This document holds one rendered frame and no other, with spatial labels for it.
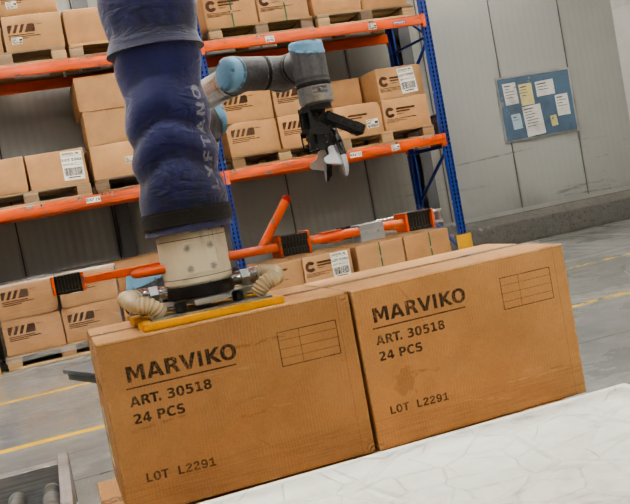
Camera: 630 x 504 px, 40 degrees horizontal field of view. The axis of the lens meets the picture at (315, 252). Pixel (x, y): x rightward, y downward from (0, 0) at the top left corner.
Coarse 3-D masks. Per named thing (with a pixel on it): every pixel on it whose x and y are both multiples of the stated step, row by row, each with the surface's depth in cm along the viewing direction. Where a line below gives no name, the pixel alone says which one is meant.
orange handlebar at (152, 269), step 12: (384, 228) 229; (312, 240) 223; (324, 240) 224; (336, 240) 225; (228, 252) 217; (240, 252) 217; (252, 252) 218; (264, 252) 219; (144, 264) 239; (156, 264) 238; (84, 276) 233; (96, 276) 234; (108, 276) 235; (120, 276) 236; (132, 276) 211; (144, 276) 210
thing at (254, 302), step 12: (240, 300) 209; (252, 300) 208; (264, 300) 207; (276, 300) 208; (180, 312) 205; (192, 312) 203; (204, 312) 203; (216, 312) 204; (228, 312) 204; (144, 324) 199; (156, 324) 199; (168, 324) 200; (180, 324) 201
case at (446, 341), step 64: (448, 256) 249; (512, 256) 224; (384, 320) 213; (448, 320) 218; (512, 320) 224; (384, 384) 213; (448, 384) 218; (512, 384) 224; (576, 384) 230; (384, 448) 213
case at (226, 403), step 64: (256, 320) 204; (320, 320) 208; (128, 384) 195; (192, 384) 199; (256, 384) 204; (320, 384) 208; (128, 448) 195; (192, 448) 199; (256, 448) 204; (320, 448) 208
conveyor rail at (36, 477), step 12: (24, 468) 241; (36, 468) 238; (48, 468) 238; (0, 480) 235; (12, 480) 236; (24, 480) 237; (36, 480) 237; (48, 480) 238; (0, 492) 235; (12, 492) 236; (24, 492) 237; (36, 492) 237
